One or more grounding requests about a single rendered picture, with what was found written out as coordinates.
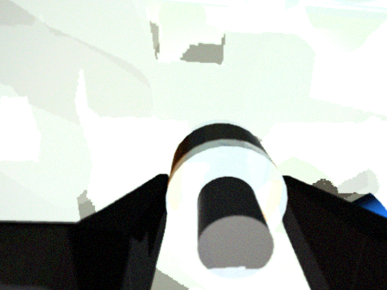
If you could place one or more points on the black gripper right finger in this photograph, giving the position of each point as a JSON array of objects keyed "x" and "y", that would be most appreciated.
[{"x": 338, "y": 245}]

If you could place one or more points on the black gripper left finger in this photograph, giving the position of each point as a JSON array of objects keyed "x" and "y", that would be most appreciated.
[{"x": 115, "y": 248}]

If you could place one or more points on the small jar with red label and blue lid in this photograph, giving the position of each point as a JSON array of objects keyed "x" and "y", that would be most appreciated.
[{"x": 369, "y": 201}]

